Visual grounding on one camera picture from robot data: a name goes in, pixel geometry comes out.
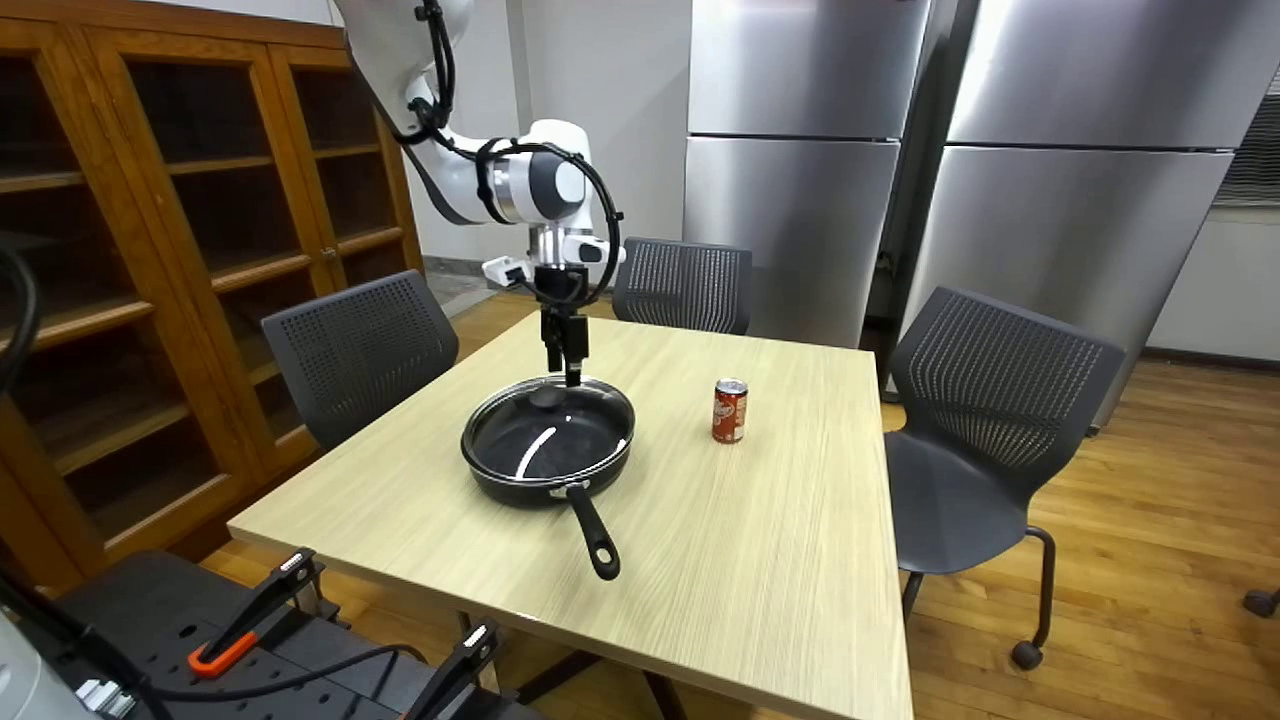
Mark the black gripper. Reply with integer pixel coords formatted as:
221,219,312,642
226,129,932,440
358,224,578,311
536,258,594,392

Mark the glass lid with black knob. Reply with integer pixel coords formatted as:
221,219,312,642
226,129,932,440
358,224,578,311
460,376,638,492

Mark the grey office chair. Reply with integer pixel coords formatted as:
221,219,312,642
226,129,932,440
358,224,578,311
607,234,755,336
885,282,1126,677
255,268,462,450

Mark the red soda can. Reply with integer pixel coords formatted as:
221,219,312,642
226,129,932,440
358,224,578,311
706,376,751,449

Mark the black frying pan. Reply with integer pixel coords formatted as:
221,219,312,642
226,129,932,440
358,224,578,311
454,376,638,582

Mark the stainless steel refrigerator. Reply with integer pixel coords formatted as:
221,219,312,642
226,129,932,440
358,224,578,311
899,0,1280,433
681,0,965,352

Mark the wooden shelf cabinet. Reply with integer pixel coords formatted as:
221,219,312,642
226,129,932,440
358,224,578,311
0,0,426,622

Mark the black workbench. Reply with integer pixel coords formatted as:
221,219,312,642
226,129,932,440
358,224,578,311
25,550,536,720

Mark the white counter cabinet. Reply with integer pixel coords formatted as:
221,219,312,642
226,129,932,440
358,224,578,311
1142,196,1280,368

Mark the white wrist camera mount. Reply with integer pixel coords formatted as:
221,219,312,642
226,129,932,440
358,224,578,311
478,231,610,293

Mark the black table leg frame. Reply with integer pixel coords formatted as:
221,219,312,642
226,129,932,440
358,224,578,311
510,648,690,720

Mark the black clamp with orange handle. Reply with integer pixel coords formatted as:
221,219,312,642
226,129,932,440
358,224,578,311
184,546,326,679

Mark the thick black cable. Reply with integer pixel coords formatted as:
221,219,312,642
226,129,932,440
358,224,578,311
0,567,184,720

